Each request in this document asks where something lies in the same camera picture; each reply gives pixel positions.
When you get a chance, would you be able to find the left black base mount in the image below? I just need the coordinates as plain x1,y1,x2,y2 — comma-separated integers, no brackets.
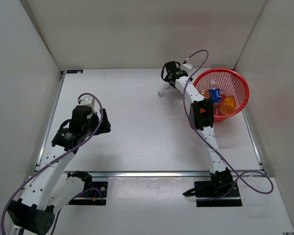
69,177,108,206

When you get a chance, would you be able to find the clear bottle blue label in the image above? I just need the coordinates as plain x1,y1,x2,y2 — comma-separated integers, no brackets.
208,80,222,104

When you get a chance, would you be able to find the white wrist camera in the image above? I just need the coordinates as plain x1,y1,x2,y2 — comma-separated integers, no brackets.
181,63,193,71
78,96,97,114

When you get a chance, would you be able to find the aluminium table edge rail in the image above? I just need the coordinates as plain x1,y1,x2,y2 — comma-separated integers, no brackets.
34,70,269,178

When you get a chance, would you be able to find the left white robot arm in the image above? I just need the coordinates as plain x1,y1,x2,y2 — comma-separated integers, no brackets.
4,104,111,235

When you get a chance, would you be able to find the orange bottle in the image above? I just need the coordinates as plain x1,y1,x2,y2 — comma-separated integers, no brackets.
199,90,210,99
220,95,236,115

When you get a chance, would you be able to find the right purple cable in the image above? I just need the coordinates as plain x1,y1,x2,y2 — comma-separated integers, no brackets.
182,49,274,199

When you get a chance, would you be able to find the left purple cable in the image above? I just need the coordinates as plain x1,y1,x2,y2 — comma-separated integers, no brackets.
0,93,106,235

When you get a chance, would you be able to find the purple cable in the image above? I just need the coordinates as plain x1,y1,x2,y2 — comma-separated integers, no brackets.
182,49,274,199
0,93,106,235

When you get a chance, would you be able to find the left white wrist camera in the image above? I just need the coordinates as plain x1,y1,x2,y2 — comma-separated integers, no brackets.
78,96,97,114

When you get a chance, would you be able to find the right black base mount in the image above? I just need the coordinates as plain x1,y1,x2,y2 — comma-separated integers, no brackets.
182,181,243,208

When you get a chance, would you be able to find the clear crushed plastic bottle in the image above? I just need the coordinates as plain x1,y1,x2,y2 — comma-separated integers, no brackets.
157,83,172,97

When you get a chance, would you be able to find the red mesh plastic bin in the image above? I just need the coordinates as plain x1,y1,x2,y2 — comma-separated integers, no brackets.
194,68,249,122

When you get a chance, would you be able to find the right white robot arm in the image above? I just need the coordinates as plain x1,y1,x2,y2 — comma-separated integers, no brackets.
161,61,233,199

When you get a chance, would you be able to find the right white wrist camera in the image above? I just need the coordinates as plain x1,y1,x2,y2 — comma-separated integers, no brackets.
181,63,193,71

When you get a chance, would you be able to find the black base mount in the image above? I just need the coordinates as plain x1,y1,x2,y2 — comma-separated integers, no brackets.
182,181,243,208
69,177,108,206

